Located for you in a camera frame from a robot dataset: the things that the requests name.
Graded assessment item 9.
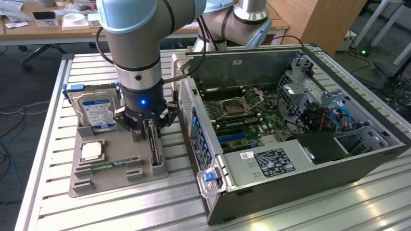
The grey power supply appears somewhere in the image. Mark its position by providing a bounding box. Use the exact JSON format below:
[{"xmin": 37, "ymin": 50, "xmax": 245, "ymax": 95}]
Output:
[{"xmin": 223, "ymin": 139, "xmax": 317, "ymax": 188}]

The green motherboard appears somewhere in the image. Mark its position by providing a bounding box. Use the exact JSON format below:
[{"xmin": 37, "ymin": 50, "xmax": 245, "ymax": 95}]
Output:
[{"xmin": 199, "ymin": 84, "xmax": 297, "ymax": 154}]

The bag with dark parts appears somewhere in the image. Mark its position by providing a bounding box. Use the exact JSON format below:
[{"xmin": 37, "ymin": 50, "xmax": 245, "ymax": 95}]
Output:
[{"xmin": 52, "ymin": 2, "xmax": 96, "ymax": 15}]

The perforated metal disk bay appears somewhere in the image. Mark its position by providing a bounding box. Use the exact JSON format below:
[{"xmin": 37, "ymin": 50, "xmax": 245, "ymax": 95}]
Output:
[{"xmin": 276, "ymin": 69, "xmax": 315, "ymax": 116}]

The silver CPU chip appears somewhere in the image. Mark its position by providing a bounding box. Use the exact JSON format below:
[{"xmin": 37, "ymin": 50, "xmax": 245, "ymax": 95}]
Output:
[{"xmin": 80, "ymin": 141, "xmax": 105, "ymax": 161}]

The black and white box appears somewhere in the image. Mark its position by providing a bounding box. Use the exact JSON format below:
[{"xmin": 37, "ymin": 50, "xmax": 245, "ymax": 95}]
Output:
[{"xmin": 32, "ymin": 11, "xmax": 60, "ymax": 28}]

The white table frame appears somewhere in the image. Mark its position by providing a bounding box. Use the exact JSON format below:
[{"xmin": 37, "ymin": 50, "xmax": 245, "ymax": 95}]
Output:
[{"xmin": 351, "ymin": 0, "xmax": 411, "ymax": 67}]

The blue expansion slot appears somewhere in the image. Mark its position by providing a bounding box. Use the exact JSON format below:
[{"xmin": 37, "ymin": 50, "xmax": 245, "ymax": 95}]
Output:
[{"xmin": 217, "ymin": 132, "xmax": 245, "ymax": 143}]

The white labelled box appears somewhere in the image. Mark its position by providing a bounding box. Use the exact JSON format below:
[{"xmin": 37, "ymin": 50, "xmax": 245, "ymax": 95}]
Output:
[{"xmin": 85, "ymin": 13, "xmax": 101, "ymax": 28}]

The CPU socket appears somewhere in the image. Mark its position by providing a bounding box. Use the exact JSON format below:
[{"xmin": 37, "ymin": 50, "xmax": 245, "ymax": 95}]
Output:
[{"xmin": 217, "ymin": 98, "xmax": 248, "ymax": 119}]

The white tape roll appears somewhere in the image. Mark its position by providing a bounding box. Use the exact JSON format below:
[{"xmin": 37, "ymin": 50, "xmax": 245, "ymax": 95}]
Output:
[{"xmin": 63, "ymin": 13, "xmax": 85, "ymax": 25}]

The silver chipset heat sink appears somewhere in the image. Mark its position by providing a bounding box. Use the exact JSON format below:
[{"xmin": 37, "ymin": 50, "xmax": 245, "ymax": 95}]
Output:
[{"xmin": 260, "ymin": 135, "xmax": 279, "ymax": 146}]

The green RAM stick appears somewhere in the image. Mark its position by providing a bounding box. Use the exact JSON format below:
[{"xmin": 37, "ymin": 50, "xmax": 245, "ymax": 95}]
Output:
[
  {"xmin": 217, "ymin": 116, "xmax": 261, "ymax": 130},
  {"xmin": 76, "ymin": 156, "xmax": 141, "ymax": 171}
]

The wooden cabinet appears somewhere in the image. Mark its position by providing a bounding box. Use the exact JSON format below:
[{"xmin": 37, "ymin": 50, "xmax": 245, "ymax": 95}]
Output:
[{"xmin": 265, "ymin": 0, "xmax": 368, "ymax": 56}]

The red wire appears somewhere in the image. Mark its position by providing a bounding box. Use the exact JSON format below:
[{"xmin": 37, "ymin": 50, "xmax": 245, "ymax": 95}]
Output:
[{"xmin": 320, "ymin": 109, "xmax": 333, "ymax": 132}]

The blue wire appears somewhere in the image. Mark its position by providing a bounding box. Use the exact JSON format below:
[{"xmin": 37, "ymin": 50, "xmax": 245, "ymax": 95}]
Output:
[{"xmin": 329, "ymin": 105, "xmax": 356, "ymax": 132}]

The hard disk with blue rails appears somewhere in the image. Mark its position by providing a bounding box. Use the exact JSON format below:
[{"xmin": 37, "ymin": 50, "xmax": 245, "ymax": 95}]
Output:
[{"xmin": 61, "ymin": 81, "xmax": 125, "ymax": 133}]

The grey parts rack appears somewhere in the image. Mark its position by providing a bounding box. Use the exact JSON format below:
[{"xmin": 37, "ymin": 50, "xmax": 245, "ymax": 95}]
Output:
[{"xmin": 68, "ymin": 119, "xmax": 171, "ymax": 197}]

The open black PC case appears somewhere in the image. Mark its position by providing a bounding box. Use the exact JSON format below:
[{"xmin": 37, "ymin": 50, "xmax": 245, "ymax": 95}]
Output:
[{"xmin": 171, "ymin": 43, "xmax": 406, "ymax": 226}]

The flat white box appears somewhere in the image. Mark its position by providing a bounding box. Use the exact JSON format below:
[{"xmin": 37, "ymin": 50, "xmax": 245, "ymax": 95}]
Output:
[{"xmin": 60, "ymin": 19, "xmax": 91, "ymax": 31}]

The red and white card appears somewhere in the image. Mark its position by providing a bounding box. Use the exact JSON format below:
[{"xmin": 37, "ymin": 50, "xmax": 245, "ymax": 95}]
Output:
[{"xmin": 4, "ymin": 21, "xmax": 29, "ymax": 29}]

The black expansion card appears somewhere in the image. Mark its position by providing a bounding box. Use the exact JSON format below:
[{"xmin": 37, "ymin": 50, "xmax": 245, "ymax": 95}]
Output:
[{"xmin": 144, "ymin": 119, "xmax": 164, "ymax": 168}]

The blue case latch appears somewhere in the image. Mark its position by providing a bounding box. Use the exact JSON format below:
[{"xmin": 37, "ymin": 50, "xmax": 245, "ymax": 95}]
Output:
[{"xmin": 204, "ymin": 171, "xmax": 220, "ymax": 186}]

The clear plastic bag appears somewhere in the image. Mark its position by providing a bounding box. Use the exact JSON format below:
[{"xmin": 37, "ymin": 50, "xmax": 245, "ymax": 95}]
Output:
[{"xmin": 0, "ymin": 0, "xmax": 32, "ymax": 23}]

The black chair base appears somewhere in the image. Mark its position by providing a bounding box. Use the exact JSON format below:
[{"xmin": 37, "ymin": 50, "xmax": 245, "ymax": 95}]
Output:
[{"xmin": 17, "ymin": 42, "xmax": 97, "ymax": 72}]

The wooden desk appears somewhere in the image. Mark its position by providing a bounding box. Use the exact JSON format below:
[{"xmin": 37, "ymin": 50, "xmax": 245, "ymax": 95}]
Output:
[{"xmin": 0, "ymin": 0, "xmax": 291, "ymax": 47}]

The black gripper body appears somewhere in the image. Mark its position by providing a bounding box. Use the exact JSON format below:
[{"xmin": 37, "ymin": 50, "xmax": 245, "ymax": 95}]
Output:
[{"xmin": 120, "ymin": 80, "xmax": 168, "ymax": 120}]

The silver socket cover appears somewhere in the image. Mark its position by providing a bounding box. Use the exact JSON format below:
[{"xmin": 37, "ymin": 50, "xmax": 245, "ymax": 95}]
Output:
[{"xmin": 240, "ymin": 86, "xmax": 267, "ymax": 106}]

